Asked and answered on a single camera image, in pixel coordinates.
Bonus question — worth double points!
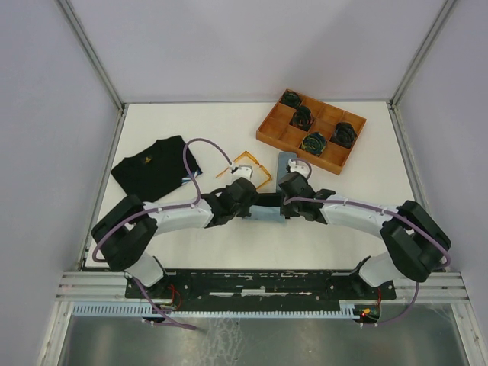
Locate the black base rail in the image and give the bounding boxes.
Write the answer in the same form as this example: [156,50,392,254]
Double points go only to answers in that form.
[146,269,397,312]

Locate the light blue cloth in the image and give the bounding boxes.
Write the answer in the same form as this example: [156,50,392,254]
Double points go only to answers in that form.
[246,205,285,223]

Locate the rolled dark tie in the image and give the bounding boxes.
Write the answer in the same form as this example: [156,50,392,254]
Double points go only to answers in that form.
[290,106,313,131]
[280,90,302,109]
[330,122,358,149]

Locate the orange sunglasses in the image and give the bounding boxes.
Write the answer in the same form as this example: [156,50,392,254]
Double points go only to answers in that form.
[216,151,273,193]

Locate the left aluminium frame post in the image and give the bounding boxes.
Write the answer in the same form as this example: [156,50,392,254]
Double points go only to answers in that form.
[55,0,125,111]

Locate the aluminium frame post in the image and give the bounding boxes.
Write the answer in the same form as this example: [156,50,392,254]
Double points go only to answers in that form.
[389,0,458,108]
[55,0,125,111]

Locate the black folded t-shirt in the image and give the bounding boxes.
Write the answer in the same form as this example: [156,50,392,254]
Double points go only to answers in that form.
[111,136,202,202]

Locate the rolled dark tie top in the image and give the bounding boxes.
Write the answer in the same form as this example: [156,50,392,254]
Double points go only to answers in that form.
[280,90,302,109]

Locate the white slotted cable duct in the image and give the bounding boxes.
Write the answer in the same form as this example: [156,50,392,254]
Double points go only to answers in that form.
[72,300,382,318]

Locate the orange wooden divider tray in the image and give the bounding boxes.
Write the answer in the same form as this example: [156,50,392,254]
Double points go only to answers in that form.
[256,88,366,175]

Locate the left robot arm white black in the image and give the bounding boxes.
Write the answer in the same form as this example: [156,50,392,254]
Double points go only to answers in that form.
[91,178,258,297]

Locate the black glasses case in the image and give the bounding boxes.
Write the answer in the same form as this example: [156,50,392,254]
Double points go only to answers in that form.
[254,192,282,209]

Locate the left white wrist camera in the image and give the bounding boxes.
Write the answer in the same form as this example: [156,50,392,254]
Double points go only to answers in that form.
[231,165,253,181]

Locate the rolled dark tie right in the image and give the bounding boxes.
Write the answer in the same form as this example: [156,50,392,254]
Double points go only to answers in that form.
[330,122,358,149]

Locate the grey-blue glasses case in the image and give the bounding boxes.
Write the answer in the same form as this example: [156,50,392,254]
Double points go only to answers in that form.
[275,152,297,193]

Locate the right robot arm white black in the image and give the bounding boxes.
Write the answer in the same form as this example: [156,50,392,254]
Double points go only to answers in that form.
[278,172,451,298]

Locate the right aluminium frame post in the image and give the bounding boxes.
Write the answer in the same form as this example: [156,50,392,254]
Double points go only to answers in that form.
[389,0,458,108]

